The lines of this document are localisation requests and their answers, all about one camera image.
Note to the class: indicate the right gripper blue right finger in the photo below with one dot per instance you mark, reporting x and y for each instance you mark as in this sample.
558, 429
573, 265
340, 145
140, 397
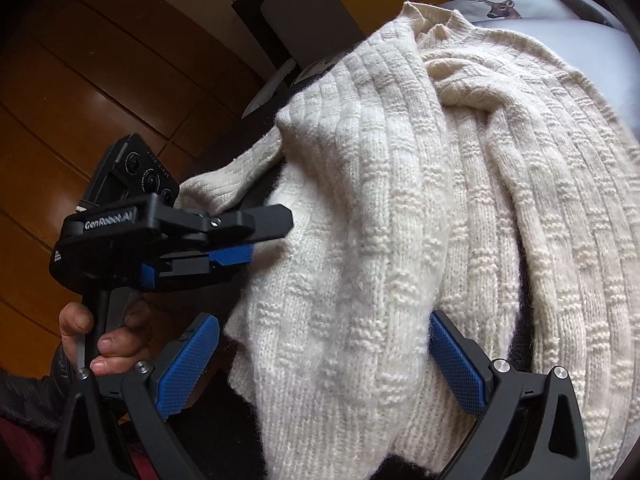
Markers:
488, 391

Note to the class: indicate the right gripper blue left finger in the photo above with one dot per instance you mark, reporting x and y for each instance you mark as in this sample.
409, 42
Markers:
157, 390

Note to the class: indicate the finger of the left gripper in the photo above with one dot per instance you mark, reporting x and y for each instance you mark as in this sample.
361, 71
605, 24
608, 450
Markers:
260, 223
185, 264

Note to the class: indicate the cream knitted sweater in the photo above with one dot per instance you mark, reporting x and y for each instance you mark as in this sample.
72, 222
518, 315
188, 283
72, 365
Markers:
438, 165

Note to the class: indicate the person's left hand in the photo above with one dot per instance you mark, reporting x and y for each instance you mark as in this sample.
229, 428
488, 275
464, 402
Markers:
120, 349

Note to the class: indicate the black white patterned pillow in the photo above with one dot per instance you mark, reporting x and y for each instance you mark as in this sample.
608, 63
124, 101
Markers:
291, 77

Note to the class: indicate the red quilted clothing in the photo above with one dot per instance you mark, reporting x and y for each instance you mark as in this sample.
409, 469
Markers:
26, 453

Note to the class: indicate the deer print pillow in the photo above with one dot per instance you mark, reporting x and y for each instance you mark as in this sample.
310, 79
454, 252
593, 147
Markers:
476, 11

